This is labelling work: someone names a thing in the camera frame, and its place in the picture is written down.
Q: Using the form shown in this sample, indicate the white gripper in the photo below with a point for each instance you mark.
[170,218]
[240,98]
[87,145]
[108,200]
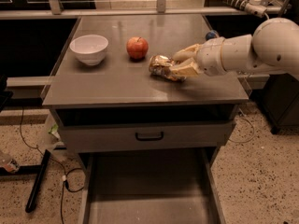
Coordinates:
[209,55]

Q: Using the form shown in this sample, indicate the crushed orange can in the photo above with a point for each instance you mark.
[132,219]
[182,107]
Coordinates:
[159,65]

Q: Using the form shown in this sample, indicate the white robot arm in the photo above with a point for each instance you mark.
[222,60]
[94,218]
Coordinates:
[272,49]

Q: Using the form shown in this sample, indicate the blue soda can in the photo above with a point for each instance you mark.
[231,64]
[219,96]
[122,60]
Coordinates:
[211,35]

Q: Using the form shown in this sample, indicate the grey drawer cabinet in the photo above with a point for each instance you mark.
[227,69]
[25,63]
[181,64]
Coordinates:
[119,82]

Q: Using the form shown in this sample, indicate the grey top drawer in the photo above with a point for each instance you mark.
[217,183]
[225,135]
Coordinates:
[145,127]

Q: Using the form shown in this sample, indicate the open grey middle drawer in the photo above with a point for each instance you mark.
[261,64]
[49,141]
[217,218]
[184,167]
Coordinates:
[166,186]

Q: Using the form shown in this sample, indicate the red apple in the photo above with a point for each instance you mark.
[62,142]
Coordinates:
[137,47]

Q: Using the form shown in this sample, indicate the white striped tube device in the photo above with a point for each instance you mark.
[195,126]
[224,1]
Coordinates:
[253,7]

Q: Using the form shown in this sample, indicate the white ceramic bowl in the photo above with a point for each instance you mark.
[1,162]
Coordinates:
[89,49]

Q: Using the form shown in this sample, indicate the clear plastic bag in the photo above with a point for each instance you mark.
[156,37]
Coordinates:
[50,140]

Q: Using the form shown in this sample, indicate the black metal floor stand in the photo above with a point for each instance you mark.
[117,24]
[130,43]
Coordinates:
[9,167]

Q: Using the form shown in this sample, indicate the black drawer handle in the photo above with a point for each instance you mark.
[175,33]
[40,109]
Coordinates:
[148,137]

